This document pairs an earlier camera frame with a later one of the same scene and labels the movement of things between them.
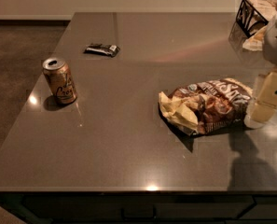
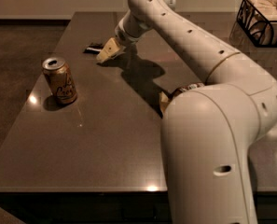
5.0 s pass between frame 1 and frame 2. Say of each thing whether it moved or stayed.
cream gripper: moved
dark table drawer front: stayed
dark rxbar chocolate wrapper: stayed
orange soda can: stayed
